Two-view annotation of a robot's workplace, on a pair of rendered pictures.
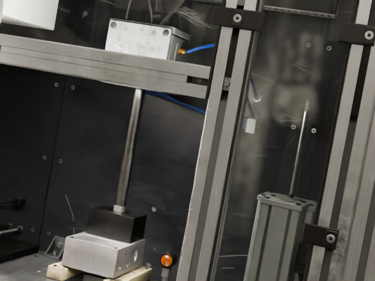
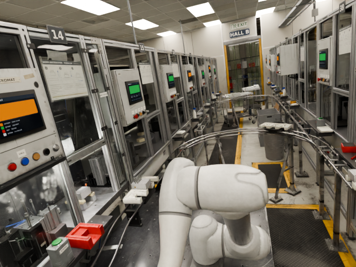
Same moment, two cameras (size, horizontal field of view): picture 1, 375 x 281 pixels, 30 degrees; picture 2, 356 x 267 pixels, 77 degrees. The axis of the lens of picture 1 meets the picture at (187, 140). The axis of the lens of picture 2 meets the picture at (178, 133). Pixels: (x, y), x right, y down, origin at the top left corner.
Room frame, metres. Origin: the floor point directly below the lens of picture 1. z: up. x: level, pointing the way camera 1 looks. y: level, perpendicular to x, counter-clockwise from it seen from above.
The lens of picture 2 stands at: (0.39, 1.52, 1.69)
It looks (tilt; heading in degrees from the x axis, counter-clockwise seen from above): 15 degrees down; 272
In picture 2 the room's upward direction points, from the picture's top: 9 degrees counter-clockwise
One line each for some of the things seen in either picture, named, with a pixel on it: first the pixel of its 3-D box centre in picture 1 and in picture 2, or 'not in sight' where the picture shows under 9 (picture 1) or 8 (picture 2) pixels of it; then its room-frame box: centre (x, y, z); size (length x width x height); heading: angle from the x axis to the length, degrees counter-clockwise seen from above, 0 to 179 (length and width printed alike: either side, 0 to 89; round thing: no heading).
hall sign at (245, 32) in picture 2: not in sight; (239, 33); (-2.22, -7.47, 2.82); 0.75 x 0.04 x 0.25; 163
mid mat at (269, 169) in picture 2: not in sight; (270, 175); (-0.82, -1.58, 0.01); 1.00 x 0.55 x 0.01; 73
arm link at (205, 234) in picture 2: not in sight; (205, 237); (0.36, 0.52, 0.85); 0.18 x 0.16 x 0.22; 163
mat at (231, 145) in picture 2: not in sight; (230, 132); (-0.82, -4.16, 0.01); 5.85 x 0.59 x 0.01; 73
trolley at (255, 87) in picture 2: not in sight; (251, 99); (-2.07, -6.10, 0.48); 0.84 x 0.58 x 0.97; 81
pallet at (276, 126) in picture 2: not in sight; (275, 127); (-0.77, -1.26, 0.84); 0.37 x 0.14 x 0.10; 131
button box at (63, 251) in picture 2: not in sight; (59, 252); (1.06, 0.64, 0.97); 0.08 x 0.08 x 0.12; 73
